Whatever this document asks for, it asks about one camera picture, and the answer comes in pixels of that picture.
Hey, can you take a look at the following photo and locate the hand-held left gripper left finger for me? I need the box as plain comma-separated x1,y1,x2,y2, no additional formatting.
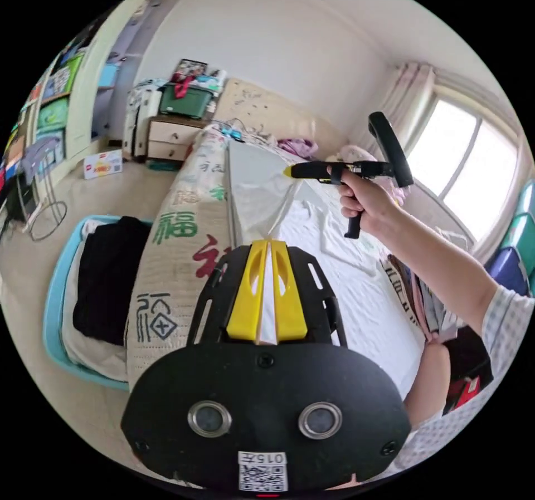
226,239,269,340

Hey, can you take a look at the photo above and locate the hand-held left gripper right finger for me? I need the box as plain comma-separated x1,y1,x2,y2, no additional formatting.
271,239,308,341

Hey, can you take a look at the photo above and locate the person's body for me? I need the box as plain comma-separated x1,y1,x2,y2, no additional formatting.
388,285,535,481

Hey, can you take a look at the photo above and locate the shelf with coloured boxes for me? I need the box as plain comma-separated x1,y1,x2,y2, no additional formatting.
0,47,86,183

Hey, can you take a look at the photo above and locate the pink curtain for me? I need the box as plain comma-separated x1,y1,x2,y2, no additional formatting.
362,62,436,165

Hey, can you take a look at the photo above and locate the bed with printed woven mat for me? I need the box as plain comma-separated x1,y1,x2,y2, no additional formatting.
124,77,482,388

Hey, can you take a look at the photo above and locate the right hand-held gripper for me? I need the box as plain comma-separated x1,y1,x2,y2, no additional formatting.
283,160,396,240

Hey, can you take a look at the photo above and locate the stack of storage bins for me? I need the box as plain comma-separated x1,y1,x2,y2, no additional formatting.
484,180,535,298

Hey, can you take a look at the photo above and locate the window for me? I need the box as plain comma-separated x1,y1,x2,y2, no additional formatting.
404,97,526,242

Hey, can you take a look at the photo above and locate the wooden nightstand with drawers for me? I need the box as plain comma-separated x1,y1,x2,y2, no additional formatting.
145,115,210,163

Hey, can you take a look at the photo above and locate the metal stool with grey cloth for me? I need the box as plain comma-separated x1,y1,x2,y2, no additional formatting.
18,135,69,242

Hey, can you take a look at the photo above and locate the purple clothes heap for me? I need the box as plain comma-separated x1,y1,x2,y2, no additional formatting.
277,138,319,161

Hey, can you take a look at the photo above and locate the person's right forearm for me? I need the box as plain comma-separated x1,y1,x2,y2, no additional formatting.
374,205,504,340

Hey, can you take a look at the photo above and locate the white suitcase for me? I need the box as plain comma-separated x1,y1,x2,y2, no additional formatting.
124,85,163,159

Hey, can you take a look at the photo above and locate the white short sleeve shirt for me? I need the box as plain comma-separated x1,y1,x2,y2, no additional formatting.
227,140,425,400

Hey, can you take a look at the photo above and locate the green storage box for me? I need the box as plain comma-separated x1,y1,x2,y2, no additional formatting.
158,81,215,121

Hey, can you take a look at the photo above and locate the person's right hand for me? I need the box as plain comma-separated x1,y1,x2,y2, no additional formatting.
327,164,397,232

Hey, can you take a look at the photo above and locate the white carton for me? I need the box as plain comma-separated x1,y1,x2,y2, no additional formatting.
83,150,124,180

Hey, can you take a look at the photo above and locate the blue basket with clothes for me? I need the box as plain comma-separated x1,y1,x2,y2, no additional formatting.
43,214,156,392

